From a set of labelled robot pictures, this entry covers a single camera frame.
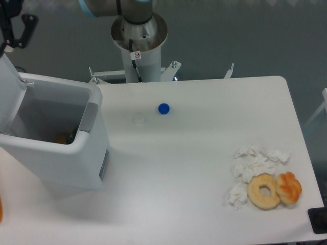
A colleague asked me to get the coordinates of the white bottle cap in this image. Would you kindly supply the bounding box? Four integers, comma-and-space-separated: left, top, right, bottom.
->
133, 113, 145, 125

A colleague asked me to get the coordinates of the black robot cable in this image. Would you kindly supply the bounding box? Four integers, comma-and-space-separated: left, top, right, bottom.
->
128, 38, 143, 83

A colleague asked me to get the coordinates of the crumpled white tissue right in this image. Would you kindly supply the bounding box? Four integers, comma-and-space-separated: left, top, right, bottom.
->
267, 149, 291, 163

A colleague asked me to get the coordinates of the small crumpled white tissue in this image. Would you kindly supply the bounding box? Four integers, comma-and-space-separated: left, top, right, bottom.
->
228, 183, 248, 211

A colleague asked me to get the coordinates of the orange glazed bread roll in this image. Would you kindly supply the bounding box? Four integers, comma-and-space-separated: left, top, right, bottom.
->
275, 171, 302, 205

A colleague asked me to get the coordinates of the white trash can lid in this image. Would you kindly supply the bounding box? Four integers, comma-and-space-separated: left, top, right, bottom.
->
0, 54, 27, 133

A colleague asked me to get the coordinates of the white trash can body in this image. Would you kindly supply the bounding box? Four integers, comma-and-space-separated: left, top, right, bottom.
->
1, 73, 110, 189

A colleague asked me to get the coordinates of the ring donut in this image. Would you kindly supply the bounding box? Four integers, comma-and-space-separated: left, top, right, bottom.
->
247, 174, 281, 210

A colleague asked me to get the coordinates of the large crumpled white tissue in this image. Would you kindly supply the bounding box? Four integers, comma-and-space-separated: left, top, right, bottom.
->
232, 144, 275, 183

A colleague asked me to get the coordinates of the white frame at right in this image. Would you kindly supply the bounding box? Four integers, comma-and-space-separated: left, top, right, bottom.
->
303, 88, 326, 135

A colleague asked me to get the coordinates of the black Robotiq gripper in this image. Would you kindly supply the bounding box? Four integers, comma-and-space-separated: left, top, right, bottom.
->
1, 0, 39, 57

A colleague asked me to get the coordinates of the orange object at edge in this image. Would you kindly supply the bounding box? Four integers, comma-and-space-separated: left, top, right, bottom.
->
0, 193, 4, 223

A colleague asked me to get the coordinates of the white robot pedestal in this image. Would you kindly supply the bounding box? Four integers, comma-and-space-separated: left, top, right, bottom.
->
88, 12, 182, 84

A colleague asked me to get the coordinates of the blue bottle cap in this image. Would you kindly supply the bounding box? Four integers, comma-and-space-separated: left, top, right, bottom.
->
158, 103, 170, 115

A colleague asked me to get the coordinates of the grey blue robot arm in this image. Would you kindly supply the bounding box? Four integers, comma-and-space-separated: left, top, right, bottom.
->
1, 1, 153, 56

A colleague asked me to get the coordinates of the orange trash inside can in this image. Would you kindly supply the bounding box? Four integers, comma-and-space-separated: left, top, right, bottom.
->
54, 135, 67, 144

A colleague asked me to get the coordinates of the black device at edge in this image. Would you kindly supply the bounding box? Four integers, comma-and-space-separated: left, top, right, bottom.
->
308, 207, 327, 234

